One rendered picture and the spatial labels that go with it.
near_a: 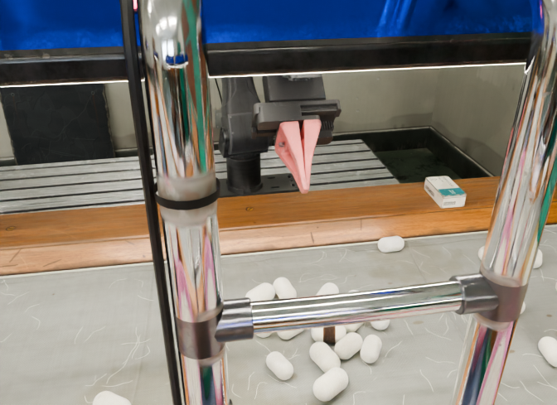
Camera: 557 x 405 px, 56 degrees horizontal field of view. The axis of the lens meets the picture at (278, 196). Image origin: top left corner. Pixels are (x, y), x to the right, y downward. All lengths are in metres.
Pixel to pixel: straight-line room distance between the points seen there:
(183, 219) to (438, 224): 0.58
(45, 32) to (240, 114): 0.59
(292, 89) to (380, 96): 2.18
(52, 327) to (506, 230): 0.48
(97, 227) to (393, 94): 2.24
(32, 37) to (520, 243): 0.27
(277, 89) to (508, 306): 0.40
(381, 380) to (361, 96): 2.29
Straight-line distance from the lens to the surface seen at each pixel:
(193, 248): 0.21
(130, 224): 0.72
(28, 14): 0.34
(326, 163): 1.10
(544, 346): 0.59
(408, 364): 0.55
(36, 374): 0.58
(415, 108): 2.88
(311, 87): 0.62
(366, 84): 2.73
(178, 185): 0.20
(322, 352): 0.52
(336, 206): 0.74
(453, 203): 0.77
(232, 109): 0.89
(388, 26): 0.34
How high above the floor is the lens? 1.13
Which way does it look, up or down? 28 degrees down
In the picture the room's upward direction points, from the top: straight up
